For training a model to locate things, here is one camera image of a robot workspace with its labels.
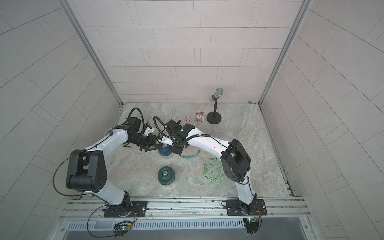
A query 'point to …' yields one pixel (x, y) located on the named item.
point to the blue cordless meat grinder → (165, 149)
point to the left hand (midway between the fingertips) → (162, 143)
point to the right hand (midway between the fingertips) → (175, 147)
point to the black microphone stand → (214, 117)
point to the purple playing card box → (199, 116)
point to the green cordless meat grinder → (166, 175)
